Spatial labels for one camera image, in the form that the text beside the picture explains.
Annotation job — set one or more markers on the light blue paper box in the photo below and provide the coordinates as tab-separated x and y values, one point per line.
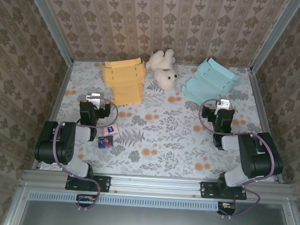
210	80

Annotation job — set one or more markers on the orange paper box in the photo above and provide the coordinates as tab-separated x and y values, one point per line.
124	75

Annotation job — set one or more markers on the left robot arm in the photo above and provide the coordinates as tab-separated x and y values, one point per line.
61	142

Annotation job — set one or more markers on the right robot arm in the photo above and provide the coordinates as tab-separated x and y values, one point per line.
257	154

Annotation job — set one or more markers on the pink tissue pack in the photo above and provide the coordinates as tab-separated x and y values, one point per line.
110	130

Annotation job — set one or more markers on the cream plush teddy bear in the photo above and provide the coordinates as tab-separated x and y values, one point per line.
163	75

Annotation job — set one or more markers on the floral tablecloth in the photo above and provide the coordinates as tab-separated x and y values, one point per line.
161	169

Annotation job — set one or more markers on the black connector board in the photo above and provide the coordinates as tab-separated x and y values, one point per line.
226	208
86	200

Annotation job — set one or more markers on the grey metal panel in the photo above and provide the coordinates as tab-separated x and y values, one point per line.
153	222

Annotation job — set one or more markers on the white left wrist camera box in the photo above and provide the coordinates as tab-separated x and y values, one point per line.
93	99

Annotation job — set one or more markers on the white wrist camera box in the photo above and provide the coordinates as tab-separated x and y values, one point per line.
93	99
223	103

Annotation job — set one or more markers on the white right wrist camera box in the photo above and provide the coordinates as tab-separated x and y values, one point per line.
223	103

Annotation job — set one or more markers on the aluminium side rail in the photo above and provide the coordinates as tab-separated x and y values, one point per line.
55	111
266	124

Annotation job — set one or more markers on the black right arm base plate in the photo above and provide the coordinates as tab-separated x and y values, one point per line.
206	190

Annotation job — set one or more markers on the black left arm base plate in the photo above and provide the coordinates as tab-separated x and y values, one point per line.
105	183

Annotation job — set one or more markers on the aluminium table rail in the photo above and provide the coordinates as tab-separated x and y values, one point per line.
155	185

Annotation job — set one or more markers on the aluminium frame post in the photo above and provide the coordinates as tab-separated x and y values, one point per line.
50	22
275	36

